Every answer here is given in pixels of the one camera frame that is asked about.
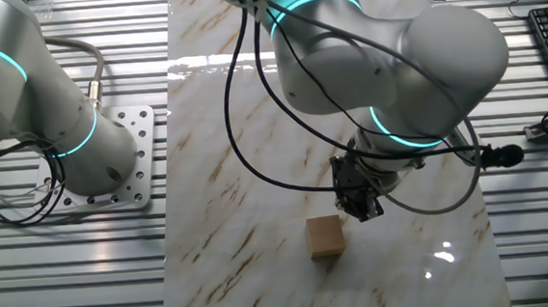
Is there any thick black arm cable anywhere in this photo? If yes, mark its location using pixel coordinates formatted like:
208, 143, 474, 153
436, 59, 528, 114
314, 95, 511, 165
215, 0, 339, 200

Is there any grey base cable with connector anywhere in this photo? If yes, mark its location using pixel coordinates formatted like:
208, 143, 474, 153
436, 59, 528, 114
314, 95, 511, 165
42, 32, 109, 115

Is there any marble pattern sheet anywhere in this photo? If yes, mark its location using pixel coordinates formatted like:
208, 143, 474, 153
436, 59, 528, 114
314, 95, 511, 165
140, 0, 514, 307

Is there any short thin black wire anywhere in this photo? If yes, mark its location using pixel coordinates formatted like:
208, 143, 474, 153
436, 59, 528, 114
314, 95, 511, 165
507, 0, 536, 21

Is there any black base cable bundle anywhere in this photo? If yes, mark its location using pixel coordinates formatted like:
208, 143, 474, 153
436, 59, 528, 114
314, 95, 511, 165
0, 136, 70, 228

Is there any small wooden block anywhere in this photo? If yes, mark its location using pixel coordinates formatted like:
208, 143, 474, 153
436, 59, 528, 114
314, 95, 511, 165
305, 213, 348, 262

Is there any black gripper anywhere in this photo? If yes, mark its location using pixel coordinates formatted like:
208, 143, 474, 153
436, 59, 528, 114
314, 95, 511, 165
330, 151, 386, 226

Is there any black cable connector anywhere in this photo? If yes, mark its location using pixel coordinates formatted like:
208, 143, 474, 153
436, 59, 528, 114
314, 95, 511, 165
479, 143, 527, 171

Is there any metal base mounting plate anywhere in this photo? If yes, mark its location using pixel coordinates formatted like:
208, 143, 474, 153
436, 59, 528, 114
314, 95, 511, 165
26, 103, 162, 218

